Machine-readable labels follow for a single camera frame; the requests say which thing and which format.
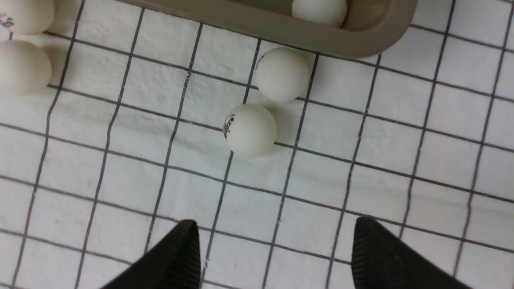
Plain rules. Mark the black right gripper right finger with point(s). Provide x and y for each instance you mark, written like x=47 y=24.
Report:
x=380 y=260

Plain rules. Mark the white ball with black logo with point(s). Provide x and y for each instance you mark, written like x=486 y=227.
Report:
x=27 y=17

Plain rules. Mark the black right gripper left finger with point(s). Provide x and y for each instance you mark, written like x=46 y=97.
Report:
x=173 y=263

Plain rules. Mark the white ping-pong ball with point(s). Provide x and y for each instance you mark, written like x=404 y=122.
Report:
x=25 y=69
x=328 y=12

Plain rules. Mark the white black-grid tablecloth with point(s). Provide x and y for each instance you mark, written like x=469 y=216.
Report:
x=127 y=140

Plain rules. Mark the white ball with side logo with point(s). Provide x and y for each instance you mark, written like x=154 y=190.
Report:
x=282 y=74

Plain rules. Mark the white ball with red-black logo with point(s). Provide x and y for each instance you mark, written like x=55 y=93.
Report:
x=249 y=130

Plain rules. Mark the olive green plastic bin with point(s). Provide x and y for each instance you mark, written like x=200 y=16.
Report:
x=370 y=28

